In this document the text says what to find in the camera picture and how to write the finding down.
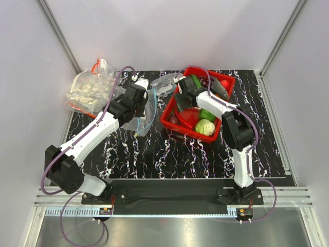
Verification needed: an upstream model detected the red chili pepper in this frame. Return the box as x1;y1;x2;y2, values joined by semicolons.
174;108;200;130

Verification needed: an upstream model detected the clear blue zip bag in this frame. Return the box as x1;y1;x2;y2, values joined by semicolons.
121;89;157;137

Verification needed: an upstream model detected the green bell pepper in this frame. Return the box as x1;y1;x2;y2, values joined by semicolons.
198;109;216;122

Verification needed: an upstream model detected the purple passion fruit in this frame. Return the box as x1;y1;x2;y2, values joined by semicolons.
168;115;179;125

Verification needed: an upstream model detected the pale green cabbage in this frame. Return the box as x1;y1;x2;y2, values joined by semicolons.
195;119;215;136

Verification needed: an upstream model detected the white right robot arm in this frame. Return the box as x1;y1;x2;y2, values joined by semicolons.
174;76;258;204

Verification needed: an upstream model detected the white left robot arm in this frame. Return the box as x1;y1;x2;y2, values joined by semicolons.
43;79;149;204

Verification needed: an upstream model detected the clear zip bag with label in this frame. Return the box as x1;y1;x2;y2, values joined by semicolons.
150;73;183;97

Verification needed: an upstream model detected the large bag of chips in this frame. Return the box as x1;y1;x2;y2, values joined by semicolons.
65;58;115;118

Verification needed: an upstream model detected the small green cucumber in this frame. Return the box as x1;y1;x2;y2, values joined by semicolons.
190;75;202;88

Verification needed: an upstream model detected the purple grape bunch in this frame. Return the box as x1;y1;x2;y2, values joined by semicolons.
199;77;212;87

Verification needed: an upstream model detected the red plastic tray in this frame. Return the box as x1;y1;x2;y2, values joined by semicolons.
160;67;235;143

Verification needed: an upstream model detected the grey toy fish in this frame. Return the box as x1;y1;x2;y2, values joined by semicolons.
211;77;229;101

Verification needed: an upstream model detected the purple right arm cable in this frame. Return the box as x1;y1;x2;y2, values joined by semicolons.
173;67;277;223

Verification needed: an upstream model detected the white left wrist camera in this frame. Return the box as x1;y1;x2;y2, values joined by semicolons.
131;75;149;92

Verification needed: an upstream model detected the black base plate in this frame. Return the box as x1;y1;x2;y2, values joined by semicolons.
82;179;264;206

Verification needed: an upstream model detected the white slotted cable duct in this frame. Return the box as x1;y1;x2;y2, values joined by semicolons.
45;205;237;218

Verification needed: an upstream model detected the aluminium frame rail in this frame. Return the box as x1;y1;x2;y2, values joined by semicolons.
33;187;314;208

